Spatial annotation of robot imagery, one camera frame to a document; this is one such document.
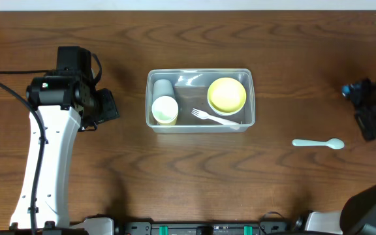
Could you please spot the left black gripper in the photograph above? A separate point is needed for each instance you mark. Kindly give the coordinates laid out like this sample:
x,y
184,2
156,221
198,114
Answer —
x,y
106,106

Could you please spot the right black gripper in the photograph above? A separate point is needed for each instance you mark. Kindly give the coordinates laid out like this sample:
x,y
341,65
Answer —
x,y
369,122

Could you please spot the mint green plastic spoon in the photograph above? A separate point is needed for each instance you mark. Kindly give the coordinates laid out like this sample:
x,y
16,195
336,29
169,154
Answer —
x,y
333,143

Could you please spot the grey paper cup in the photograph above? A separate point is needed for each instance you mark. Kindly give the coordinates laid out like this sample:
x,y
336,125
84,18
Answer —
x,y
161,88

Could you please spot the clear plastic container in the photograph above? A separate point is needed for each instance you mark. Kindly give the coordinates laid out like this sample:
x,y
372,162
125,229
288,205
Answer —
x,y
190,90

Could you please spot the white plastic fork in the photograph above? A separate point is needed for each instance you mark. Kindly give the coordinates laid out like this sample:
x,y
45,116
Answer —
x,y
204,115

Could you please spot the white plastic bowl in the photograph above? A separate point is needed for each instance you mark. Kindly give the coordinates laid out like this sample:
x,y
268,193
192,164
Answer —
x,y
225,113

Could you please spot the yellow plastic bowl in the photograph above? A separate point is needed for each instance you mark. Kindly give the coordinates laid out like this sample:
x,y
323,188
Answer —
x,y
226,94

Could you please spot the yellow paper cup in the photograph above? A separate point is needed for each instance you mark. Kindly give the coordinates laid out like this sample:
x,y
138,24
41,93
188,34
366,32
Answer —
x,y
167,122

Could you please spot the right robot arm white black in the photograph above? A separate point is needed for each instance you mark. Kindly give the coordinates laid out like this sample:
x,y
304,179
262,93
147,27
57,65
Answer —
x,y
358,215

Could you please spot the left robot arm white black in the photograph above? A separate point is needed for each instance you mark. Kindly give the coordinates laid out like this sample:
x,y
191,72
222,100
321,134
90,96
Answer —
x,y
62,103

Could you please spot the black mounting rail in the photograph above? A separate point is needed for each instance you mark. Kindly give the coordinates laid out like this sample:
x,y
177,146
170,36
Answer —
x,y
269,223

